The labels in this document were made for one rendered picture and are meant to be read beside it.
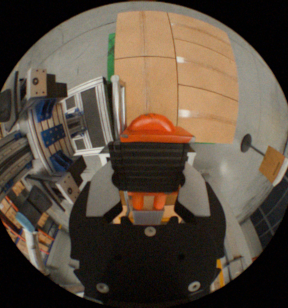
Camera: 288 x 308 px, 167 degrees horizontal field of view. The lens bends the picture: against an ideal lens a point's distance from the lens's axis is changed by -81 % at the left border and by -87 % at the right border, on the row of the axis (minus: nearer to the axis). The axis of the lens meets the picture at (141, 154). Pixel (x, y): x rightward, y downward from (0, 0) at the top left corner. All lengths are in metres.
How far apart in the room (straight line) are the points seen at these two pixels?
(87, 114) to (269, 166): 2.40
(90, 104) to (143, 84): 0.66
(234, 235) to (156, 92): 1.54
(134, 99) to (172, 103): 0.24
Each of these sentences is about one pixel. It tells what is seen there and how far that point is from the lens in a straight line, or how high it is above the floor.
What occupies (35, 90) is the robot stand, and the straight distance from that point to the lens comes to 0.47.
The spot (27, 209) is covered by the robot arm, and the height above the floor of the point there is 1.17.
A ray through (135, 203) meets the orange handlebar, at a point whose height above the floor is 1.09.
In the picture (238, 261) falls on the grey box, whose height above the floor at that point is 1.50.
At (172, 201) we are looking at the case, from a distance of 0.47.
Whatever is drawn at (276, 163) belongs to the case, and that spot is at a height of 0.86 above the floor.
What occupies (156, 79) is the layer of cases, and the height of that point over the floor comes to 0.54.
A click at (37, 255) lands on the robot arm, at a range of 0.76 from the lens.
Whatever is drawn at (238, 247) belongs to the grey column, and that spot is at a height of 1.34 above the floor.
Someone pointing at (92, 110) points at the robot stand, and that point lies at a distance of 1.12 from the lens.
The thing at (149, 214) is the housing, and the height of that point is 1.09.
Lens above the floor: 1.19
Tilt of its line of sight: 62 degrees down
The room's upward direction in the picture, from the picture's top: 176 degrees counter-clockwise
